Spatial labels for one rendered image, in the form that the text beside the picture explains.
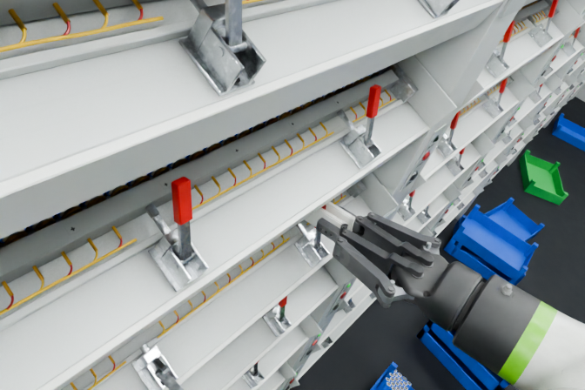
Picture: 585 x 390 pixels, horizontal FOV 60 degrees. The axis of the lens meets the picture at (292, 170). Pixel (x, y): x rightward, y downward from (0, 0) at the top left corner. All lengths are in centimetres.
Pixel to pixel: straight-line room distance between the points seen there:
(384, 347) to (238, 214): 145
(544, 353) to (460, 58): 35
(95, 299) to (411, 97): 49
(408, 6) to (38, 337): 39
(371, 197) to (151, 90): 59
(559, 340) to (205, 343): 37
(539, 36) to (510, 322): 76
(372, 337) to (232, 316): 127
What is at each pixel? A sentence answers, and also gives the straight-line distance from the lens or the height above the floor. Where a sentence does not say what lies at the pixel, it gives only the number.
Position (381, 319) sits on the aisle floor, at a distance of 193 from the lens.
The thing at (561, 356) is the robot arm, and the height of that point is 110.
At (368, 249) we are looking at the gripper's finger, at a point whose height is 104.
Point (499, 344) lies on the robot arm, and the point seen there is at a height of 107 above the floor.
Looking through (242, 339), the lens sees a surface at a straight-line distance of 84.
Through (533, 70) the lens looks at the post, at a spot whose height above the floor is 101.
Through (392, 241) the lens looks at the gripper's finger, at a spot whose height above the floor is 104.
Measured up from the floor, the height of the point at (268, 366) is 55.
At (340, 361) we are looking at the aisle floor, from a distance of 178.
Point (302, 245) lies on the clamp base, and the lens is 71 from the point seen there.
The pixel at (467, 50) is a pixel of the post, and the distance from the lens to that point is 68.
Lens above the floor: 146
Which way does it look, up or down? 40 degrees down
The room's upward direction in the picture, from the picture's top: 21 degrees clockwise
